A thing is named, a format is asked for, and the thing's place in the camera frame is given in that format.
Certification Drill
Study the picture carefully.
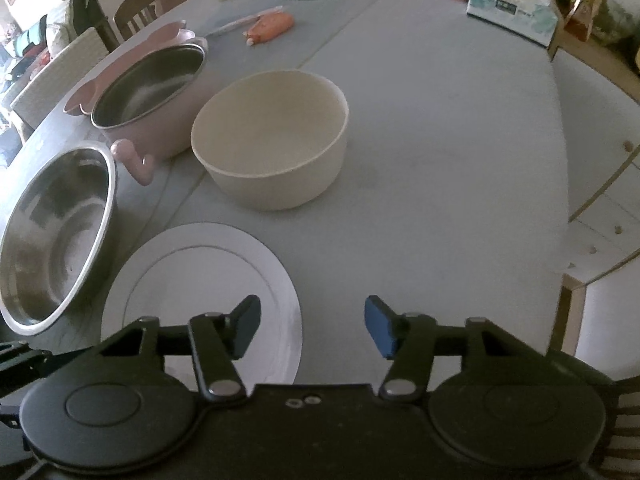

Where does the pile of clothes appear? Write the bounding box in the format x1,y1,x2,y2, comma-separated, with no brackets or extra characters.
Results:
0,0,108,91

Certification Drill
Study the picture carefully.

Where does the dark slatted chair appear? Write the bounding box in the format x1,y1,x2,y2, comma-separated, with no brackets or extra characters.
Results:
547,350,640,480

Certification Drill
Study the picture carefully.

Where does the amber bottle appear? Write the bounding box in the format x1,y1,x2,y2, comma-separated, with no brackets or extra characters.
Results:
562,0,601,42

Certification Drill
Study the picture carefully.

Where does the wooden chair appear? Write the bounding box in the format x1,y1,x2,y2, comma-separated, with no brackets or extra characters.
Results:
114,0,203,41

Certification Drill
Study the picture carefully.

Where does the white pen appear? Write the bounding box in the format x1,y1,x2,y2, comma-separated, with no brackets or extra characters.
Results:
205,5,286,38

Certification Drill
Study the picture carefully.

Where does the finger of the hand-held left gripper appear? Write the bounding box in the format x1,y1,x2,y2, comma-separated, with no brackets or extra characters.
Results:
0,342,76,397

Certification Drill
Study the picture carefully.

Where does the light upholstered chair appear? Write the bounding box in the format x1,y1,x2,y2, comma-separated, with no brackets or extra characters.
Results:
10,27,111,141

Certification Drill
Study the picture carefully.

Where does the stainless steel bowl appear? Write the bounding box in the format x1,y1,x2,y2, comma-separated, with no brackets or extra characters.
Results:
0,146,118,336

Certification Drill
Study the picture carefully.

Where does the pink pot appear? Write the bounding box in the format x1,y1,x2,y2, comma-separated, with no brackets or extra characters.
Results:
90,37,208,187

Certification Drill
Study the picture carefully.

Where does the cream bowl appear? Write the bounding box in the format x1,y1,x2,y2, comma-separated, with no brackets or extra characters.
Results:
191,70,349,211

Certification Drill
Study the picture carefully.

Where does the tissue box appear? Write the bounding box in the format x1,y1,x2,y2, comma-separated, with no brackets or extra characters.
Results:
466,0,560,50

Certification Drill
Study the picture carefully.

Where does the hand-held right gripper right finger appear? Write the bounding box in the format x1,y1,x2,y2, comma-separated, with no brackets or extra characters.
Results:
364,295,543,403

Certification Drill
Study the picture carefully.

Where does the orange packet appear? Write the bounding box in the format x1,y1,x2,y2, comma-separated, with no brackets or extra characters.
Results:
243,11,296,46

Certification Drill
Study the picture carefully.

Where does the white plate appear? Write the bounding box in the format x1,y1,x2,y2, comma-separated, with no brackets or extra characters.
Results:
100,222,304,386

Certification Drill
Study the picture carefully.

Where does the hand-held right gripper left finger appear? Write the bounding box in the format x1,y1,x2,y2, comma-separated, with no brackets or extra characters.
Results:
100,294,262,403

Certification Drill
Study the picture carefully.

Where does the white drawer cabinet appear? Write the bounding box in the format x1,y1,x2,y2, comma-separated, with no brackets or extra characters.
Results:
547,10,640,361

